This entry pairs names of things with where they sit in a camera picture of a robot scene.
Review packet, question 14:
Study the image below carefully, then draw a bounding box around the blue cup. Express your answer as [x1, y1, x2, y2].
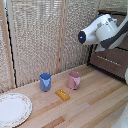
[39, 72, 53, 93]

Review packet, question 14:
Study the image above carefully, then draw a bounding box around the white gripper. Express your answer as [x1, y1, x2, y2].
[94, 43, 107, 53]

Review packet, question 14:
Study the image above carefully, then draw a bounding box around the woven screen panel beside cabinet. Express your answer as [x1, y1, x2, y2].
[62, 0, 128, 73]

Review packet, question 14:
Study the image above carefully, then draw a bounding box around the thin wooden screen post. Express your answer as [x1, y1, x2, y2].
[55, 0, 68, 76]

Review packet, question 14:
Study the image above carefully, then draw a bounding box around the brown drawer with short handle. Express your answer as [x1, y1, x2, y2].
[88, 46, 128, 81]

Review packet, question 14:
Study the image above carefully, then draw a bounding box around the short silver drawer handle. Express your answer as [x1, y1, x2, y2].
[96, 55, 123, 68]

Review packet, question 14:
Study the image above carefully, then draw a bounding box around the narrow woven screen panel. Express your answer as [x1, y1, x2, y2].
[0, 0, 13, 94]

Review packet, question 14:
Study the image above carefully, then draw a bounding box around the yellow rectangular block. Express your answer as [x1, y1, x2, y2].
[54, 88, 71, 102]

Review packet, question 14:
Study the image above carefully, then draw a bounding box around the pink cup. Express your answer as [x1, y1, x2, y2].
[67, 71, 82, 91]

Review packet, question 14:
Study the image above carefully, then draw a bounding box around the white patterned plate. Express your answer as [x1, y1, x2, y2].
[0, 92, 34, 128]

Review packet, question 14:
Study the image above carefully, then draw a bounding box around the wide woven screen panel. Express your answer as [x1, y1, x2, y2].
[7, 0, 63, 88]

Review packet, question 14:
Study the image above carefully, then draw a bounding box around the wooden screen post black-edged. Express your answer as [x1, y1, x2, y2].
[0, 0, 18, 90]

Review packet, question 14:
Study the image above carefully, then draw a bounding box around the grey robot base corner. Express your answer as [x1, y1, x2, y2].
[110, 104, 128, 128]

